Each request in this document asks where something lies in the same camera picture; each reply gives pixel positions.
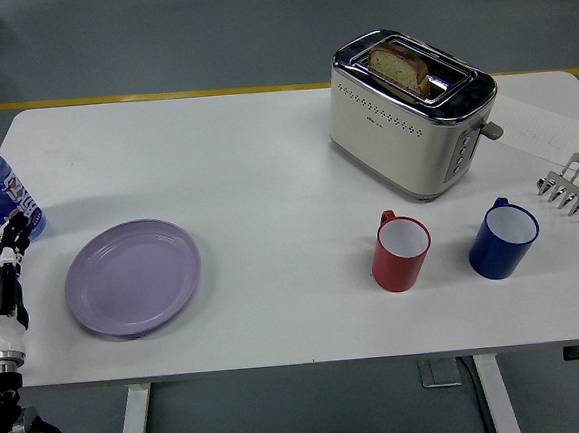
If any purple round plate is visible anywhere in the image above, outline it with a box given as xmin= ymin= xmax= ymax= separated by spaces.
xmin=59 ymin=214 xmax=207 ymax=344

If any white table leg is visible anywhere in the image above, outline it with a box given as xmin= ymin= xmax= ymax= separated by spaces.
xmin=110 ymin=382 xmax=155 ymax=433
xmin=472 ymin=352 xmax=524 ymax=433

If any red enamel mug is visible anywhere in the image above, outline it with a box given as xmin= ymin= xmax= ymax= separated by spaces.
xmin=366 ymin=207 xmax=436 ymax=295

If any cream chrome toaster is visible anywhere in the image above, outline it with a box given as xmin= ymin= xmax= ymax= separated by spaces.
xmin=319 ymin=20 xmax=511 ymax=211

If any grey floor outlet box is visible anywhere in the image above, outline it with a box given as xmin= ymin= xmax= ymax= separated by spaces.
xmin=416 ymin=356 xmax=465 ymax=390

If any brown bread slice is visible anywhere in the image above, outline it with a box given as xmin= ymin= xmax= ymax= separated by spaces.
xmin=366 ymin=39 xmax=432 ymax=102

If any blue enamel mug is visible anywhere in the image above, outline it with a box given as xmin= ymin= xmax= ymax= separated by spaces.
xmin=464 ymin=194 xmax=544 ymax=282

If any white paper sheet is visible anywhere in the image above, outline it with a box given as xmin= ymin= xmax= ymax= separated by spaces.
xmin=489 ymin=87 xmax=579 ymax=170

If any grey power cable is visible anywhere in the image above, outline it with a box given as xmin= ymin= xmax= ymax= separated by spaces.
xmin=455 ymin=354 xmax=494 ymax=433

